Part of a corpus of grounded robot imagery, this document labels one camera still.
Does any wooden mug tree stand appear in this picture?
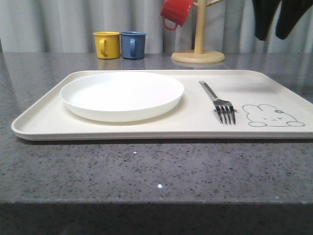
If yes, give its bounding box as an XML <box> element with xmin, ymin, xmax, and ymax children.
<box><xmin>171</xmin><ymin>0</ymin><xmax>225</xmax><ymax>64</ymax></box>

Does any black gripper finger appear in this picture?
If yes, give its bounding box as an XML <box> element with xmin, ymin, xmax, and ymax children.
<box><xmin>275</xmin><ymin>0</ymin><xmax>313</xmax><ymax>40</ymax></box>
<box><xmin>252</xmin><ymin>0</ymin><xmax>280</xmax><ymax>41</ymax></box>

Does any red enamel mug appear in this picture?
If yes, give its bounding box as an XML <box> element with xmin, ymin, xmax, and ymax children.
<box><xmin>160</xmin><ymin>0</ymin><xmax>194</xmax><ymax>31</ymax></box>

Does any silver metal fork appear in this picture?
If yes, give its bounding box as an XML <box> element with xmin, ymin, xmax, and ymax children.
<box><xmin>199</xmin><ymin>81</ymin><xmax>236</xmax><ymax>126</ymax></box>

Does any white round plate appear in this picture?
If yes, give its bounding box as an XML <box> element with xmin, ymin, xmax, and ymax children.
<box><xmin>60</xmin><ymin>71</ymin><xmax>184</xmax><ymax>122</ymax></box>

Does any blue enamel mug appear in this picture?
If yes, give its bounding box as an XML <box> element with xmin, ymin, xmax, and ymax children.
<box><xmin>120</xmin><ymin>31</ymin><xmax>147</xmax><ymax>59</ymax></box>

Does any yellow enamel mug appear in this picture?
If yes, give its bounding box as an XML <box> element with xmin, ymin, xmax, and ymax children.
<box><xmin>93</xmin><ymin>31</ymin><xmax>120</xmax><ymax>59</ymax></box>

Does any cream rabbit serving tray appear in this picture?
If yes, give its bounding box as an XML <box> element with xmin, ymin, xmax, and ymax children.
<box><xmin>11</xmin><ymin>70</ymin><xmax>313</xmax><ymax>141</ymax></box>

